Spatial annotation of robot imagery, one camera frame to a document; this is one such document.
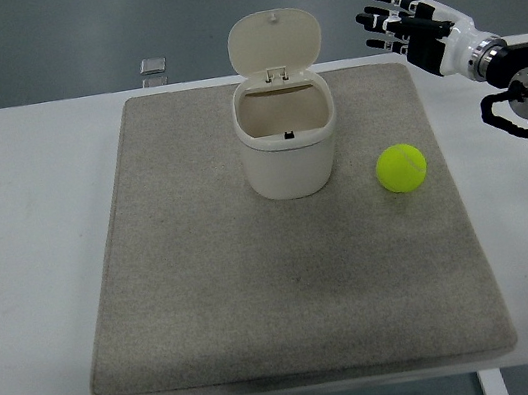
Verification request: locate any white and black hand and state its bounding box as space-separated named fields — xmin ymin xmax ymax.
xmin=352 ymin=0 xmax=498 ymax=91

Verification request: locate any yellow-green tennis ball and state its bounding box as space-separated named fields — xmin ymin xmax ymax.
xmin=371 ymin=140 xmax=432 ymax=197

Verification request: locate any cream bin with hinged lid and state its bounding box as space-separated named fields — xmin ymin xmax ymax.
xmin=215 ymin=2 xmax=349 ymax=207

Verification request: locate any square metal floor plate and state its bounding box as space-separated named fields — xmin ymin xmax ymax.
xmin=138 ymin=55 xmax=169 ymax=76
xmin=141 ymin=74 xmax=169 ymax=89

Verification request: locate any beige felt mat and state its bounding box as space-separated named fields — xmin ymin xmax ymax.
xmin=43 ymin=40 xmax=521 ymax=395

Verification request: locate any white table leg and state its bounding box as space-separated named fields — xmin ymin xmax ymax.
xmin=475 ymin=366 xmax=510 ymax=395

